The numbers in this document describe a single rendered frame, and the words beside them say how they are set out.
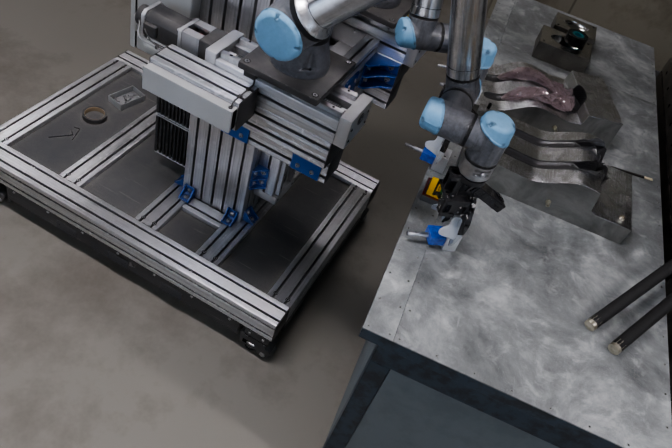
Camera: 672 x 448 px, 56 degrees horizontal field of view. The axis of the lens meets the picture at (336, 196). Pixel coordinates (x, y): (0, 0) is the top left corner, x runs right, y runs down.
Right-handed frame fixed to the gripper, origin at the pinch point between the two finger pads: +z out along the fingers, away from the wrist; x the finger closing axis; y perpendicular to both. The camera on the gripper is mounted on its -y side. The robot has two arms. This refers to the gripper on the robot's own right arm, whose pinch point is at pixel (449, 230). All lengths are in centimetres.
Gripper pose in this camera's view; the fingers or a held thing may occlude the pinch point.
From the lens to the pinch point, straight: 160.7
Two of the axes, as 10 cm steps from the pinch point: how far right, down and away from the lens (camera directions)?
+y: -9.7, -0.9, -2.4
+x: 1.0, 7.2, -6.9
